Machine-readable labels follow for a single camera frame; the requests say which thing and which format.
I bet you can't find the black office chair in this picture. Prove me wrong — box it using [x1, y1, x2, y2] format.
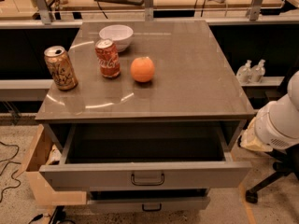
[245, 144, 299, 203]

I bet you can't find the cardboard box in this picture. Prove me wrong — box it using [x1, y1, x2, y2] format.
[17, 125, 87, 206]

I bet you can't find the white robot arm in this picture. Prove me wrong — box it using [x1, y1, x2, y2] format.
[254, 71, 299, 149]

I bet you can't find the right clear sanitizer bottle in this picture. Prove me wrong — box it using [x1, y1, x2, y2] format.
[250, 59, 265, 83]

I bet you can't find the white ceramic bowl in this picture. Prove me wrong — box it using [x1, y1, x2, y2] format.
[99, 24, 134, 52]

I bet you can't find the red cola can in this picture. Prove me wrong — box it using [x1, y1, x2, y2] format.
[94, 39, 121, 78]

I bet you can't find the gold LaCroix can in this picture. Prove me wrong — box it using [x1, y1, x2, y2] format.
[44, 46, 78, 91]

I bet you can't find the grey bottom drawer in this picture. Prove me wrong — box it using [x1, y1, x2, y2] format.
[87, 189, 210, 213]

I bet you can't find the grey drawer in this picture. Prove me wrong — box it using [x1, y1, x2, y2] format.
[40, 123, 250, 191]
[87, 189, 210, 213]

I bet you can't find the crumpled paper in box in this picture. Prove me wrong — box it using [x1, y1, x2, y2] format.
[46, 145, 62, 165]

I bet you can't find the grey top drawer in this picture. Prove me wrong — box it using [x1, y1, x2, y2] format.
[40, 123, 250, 191]

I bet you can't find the grey drawer cabinet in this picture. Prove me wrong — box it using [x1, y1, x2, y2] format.
[36, 21, 254, 145]

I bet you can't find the orange fruit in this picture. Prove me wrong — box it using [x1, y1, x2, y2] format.
[130, 57, 155, 82]

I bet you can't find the black floor cable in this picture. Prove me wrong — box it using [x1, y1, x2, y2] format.
[0, 140, 22, 203]

